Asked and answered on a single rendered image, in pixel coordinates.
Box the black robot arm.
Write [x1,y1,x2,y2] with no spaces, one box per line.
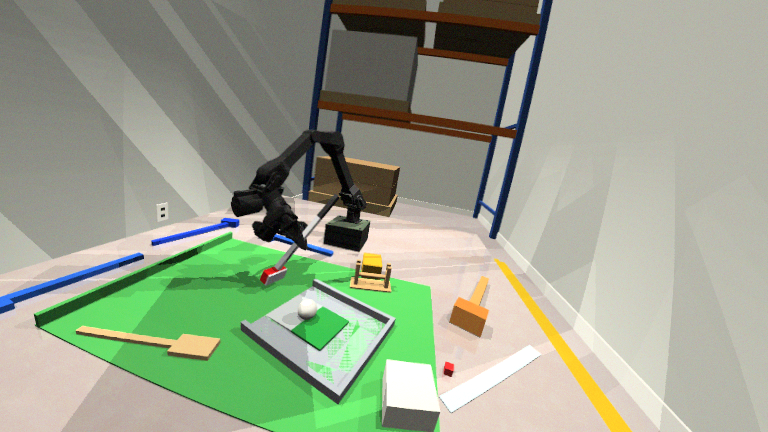
[231,130,367,243]

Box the green flat mat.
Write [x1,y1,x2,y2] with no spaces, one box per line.
[35,238,438,432]

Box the white golf ball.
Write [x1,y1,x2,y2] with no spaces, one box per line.
[298,299,317,320]

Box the white flat strip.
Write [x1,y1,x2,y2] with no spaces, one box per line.
[439,345,542,413]

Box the yellow block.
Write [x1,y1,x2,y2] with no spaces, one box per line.
[361,253,382,280]

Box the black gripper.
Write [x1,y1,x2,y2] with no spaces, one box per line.
[263,200,308,250]

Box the white block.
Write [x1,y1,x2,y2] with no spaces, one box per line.
[382,359,440,432]

